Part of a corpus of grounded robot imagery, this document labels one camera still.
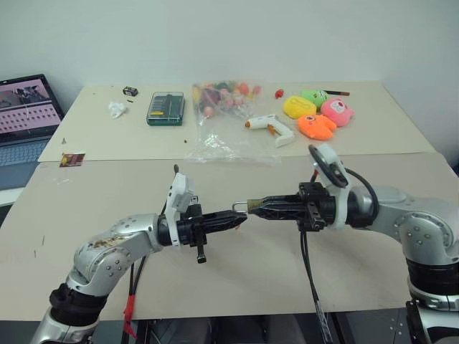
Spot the red tape tag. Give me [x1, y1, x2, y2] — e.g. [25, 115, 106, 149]
[123, 294, 137, 340]

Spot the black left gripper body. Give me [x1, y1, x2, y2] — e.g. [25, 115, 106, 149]
[177, 204, 211, 265]

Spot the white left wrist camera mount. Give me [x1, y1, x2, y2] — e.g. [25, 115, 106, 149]
[165, 164, 199, 248]

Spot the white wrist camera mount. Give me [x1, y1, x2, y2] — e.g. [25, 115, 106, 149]
[165, 164, 199, 248]
[308, 143, 351, 230]

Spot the green plush toy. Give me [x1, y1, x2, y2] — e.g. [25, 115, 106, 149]
[300, 88, 331, 105]

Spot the black right gripper hanging cable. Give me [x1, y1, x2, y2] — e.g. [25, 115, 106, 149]
[300, 229, 330, 344]

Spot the orange plush toy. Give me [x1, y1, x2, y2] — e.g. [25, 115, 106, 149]
[297, 113, 338, 141]

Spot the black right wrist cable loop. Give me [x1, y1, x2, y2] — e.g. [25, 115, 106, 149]
[344, 168, 379, 219]

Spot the clear bag of colourful balls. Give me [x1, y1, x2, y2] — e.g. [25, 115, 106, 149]
[183, 80, 283, 167]

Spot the white glue gun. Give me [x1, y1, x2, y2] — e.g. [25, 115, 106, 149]
[245, 113, 295, 149]

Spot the small red circuit card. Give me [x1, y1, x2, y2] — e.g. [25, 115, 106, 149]
[59, 152, 87, 168]

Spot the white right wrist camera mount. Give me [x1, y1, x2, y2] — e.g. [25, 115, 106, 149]
[308, 143, 351, 230]

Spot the brass padlock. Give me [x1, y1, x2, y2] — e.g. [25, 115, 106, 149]
[232, 199, 265, 213]

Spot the pink plush toy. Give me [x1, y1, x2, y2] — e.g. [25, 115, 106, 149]
[320, 98, 356, 128]

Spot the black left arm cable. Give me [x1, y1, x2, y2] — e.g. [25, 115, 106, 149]
[120, 200, 170, 344]

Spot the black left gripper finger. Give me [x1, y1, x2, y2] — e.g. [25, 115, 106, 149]
[207, 210, 249, 224]
[207, 219, 247, 234]

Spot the yellow plush toy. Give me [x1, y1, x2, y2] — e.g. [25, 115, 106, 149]
[282, 95, 318, 120]

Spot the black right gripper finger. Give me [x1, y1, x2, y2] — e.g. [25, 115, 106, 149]
[250, 206, 301, 221]
[262, 195, 301, 209]

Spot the open grey laptop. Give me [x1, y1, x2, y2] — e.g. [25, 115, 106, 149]
[0, 74, 67, 191]

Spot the crumpled white tissue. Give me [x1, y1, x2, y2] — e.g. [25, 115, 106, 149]
[108, 100, 129, 120]

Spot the black frame under table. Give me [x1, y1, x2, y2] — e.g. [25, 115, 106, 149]
[95, 308, 410, 344]

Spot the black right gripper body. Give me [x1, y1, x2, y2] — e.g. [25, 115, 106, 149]
[296, 181, 337, 233]

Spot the green screwdriver bit case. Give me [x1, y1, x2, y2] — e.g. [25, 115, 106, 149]
[146, 91, 186, 127]

